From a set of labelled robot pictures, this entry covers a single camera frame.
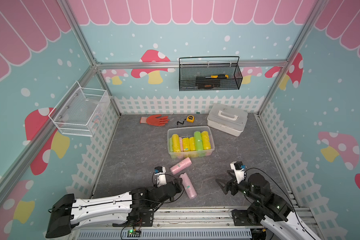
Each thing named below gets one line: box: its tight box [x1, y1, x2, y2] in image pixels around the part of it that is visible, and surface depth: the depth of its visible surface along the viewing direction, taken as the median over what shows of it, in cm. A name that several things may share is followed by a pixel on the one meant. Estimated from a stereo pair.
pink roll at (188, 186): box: [179, 172, 198, 200], surface depth 83 cm
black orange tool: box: [197, 84, 214, 89], surface depth 88 cm
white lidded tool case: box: [207, 103, 248, 137], surface depth 105 cm
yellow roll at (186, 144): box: [183, 137, 190, 152], surface depth 100 cm
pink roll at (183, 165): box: [170, 157, 192, 175], surface depth 91 cm
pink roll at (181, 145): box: [179, 137, 183, 152], surface depth 101 cm
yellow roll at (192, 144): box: [189, 137, 196, 151], surface depth 99 cm
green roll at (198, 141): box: [193, 131, 204, 151], surface depth 96 cm
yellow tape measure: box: [186, 115, 196, 123], surface depth 118 cm
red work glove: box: [140, 114, 170, 127], surface depth 119 cm
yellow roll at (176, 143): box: [172, 134, 181, 153], surface depth 96 cm
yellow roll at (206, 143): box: [201, 131, 212, 150], surface depth 96 cm
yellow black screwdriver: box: [205, 74, 229, 79], surface depth 93 cm
